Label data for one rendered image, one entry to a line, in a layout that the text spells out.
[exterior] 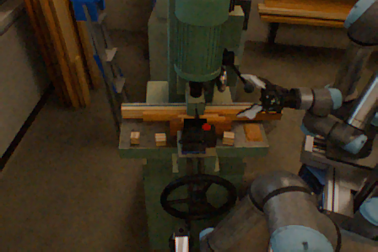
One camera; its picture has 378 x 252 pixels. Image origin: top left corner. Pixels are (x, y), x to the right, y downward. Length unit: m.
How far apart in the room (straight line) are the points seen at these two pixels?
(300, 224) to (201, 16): 0.64
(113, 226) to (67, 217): 0.31
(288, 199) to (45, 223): 1.75
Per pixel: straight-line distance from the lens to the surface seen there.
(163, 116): 1.35
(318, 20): 3.32
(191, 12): 1.02
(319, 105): 1.16
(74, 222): 2.19
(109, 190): 2.26
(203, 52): 1.08
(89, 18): 1.90
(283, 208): 0.73
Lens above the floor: 1.85
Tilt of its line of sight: 43 degrees down
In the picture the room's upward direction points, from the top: 3 degrees clockwise
